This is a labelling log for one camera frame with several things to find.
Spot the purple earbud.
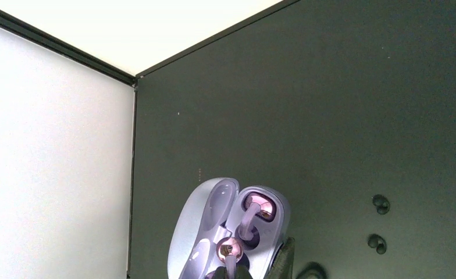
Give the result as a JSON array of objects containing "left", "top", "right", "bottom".
[
  {"left": 216, "top": 237, "right": 244, "bottom": 278},
  {"left": 238, "top": 192, "right": 276, "bottom": 241}
]

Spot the black earbud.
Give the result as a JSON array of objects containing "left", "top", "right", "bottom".
[
  {"left": 367, "top": 234, "right": 387, "bottom": 255},
  {"left": 372, "top": 194, "right": 390, "bottom": 215}
]

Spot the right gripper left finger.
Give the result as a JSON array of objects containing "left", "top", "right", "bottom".
[{"left": 212, "top": 264, "right": 254, "bottom": 279}]

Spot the lavender earbud charging case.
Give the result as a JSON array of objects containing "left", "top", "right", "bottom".
[{"left": 168, "top": 177, "right": 291, "bottom": 278}]

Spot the black earbud charging case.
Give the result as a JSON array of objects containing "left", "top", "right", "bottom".
[{"left": 295, "top": 262, "right": 328, "bottom": 279}]

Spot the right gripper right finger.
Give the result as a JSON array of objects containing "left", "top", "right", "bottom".
[{"left": 265, "top": 237, "right": 295, "bottom": 279}]

